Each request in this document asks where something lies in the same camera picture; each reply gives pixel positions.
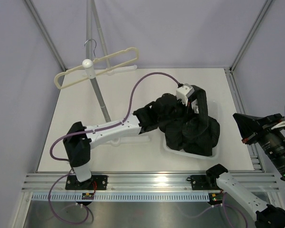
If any grey clothes rack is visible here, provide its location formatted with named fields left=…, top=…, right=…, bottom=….
left=80, top=0, right=150, bottom=146

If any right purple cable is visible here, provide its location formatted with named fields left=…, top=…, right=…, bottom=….
left=180, top=190, right=250, bottom=228

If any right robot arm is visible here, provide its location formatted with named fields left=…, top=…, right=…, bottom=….
left=205, top=113, right=285, bottom=228

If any cream plastic hanger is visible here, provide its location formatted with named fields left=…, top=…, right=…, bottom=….
left=54, top=39, right=140, bottom=90

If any white perforated plastic basket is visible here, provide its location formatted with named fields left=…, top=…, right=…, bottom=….
left=161, top=99, right=220, bottom=160

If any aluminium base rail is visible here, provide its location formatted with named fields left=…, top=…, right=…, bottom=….
left=22, top=172, right=279, bottom=192

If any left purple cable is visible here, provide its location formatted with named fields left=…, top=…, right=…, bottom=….
left=48, top=72, right=185, bottom=225

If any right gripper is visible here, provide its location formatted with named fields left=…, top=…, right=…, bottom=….
left=233, top=112, right=285, bottom=179

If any white slotted cable duct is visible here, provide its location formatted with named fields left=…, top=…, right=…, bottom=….
left=32, top=192, right=210, bottom=202

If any purple cable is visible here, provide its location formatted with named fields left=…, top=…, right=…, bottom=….
left=48, top=72, right=185, bottom=225
left=180, top=190, right=250, bottom=228

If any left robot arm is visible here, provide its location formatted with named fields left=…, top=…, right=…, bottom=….
left=63, top=94, right=184, bottom=190

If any black pinstriped shirt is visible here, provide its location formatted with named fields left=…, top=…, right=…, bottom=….
left=152, top=85, right=220, bottom=157

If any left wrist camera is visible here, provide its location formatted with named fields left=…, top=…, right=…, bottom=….
left=176, top=84, right=194, bottom=106

